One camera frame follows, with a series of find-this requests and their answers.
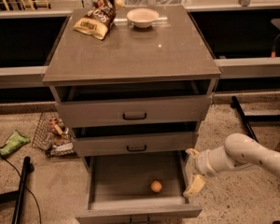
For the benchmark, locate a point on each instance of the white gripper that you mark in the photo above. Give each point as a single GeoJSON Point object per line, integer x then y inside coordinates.
{"type": "Point", "coordinates": [202, 163]}

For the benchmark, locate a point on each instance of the orange fruit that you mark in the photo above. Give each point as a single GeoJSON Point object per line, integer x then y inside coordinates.
{"type": "Point", "coordinates": [156, 186]}

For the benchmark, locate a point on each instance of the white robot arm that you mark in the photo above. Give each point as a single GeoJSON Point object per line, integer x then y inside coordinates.
{"type": "Point", "coordinates": [239, 152]}

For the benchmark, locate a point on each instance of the grey middle drawer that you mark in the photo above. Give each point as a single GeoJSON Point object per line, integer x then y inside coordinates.
{"type": "Point", "coordinates": [137, 138]}

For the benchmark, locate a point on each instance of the grey drawer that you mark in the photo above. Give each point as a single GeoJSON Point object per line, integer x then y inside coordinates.
{"type": "Point", "coordinates": [134, 103]}
{"type": "Point", "coordinates": [137, 138]}
{"type": "Point", "coordinates": [119, 189]}

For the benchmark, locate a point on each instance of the grey bottom drawer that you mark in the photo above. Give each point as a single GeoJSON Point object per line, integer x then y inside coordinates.
{"type": "Point", "coordinates": [119, 189]}

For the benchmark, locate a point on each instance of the grey top drawer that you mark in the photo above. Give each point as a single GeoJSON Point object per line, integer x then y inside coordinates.
{"type": "Point", "coordinates": [134, 103]}

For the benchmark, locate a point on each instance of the grey drawer cabinet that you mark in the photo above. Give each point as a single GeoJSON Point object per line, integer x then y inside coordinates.
{"type": "Point", "coordinates": [170, 50]}

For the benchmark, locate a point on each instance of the black stand leg right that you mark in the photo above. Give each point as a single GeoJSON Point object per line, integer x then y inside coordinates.
{"type": "Point", "coordinates": [247, 119]}

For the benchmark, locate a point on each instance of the black stand leg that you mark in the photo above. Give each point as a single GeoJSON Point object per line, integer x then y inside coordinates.
{"type": "Point", "coordinates": [247, 119]}
{"type": "Point", "coordinates": [17, 196]}

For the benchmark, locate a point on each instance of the white bowl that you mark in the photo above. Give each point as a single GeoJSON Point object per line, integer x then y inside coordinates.
{"type": "Point", "coordinates": [142, 17]}

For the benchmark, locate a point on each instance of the brown yellow chip bag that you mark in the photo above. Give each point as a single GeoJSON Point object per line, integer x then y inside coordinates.
{"type": "Point", "coordinates": [98, 21]}

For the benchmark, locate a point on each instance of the black stand leg left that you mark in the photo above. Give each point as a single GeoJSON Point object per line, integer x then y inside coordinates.
{"type": "Point", "coordinates": [17, 196]}

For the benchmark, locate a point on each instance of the green snack bag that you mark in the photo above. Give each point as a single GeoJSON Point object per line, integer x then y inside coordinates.
{"type": "Point", "coordinates": [13, 143]}

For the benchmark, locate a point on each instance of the wire basket with items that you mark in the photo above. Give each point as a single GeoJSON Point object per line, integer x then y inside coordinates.
{"type": "Point", "coordinates": [52, 138]}

